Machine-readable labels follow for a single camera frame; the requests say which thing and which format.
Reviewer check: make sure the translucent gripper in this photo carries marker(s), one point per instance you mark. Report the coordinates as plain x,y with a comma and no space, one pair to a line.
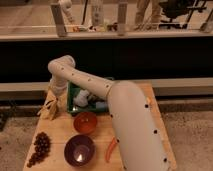
58,95

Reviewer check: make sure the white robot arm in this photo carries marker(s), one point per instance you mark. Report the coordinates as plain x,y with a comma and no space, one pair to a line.
139,140

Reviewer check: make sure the white crumpled cloth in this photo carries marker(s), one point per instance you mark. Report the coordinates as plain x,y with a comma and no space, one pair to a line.
81,99

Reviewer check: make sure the orange-red bowl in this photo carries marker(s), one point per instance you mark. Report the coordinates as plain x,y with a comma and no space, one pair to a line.
85,122

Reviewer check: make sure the green plastic tray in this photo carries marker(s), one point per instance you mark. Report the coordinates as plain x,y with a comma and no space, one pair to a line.
73,109

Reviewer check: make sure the light blue sponge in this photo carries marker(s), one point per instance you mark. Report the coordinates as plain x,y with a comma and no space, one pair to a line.
101,105

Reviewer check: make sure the wooden board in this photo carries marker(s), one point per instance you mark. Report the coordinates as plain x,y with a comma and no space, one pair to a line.
60,130

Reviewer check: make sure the bunch of dark grapes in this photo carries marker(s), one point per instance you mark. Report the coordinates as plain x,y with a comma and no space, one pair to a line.
42,147

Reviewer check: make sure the purple bowl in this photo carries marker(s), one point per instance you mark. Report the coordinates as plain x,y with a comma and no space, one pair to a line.
79,150

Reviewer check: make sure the orange carrot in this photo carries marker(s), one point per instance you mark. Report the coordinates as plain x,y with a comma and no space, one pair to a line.
110,149

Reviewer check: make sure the person in background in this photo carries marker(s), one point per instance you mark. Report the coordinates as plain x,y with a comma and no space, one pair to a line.
140,21

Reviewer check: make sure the black office chair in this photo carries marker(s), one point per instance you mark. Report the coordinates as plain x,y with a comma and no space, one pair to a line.
174,8

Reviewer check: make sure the black-handled utensil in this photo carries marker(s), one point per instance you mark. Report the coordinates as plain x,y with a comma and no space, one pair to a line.
94,98

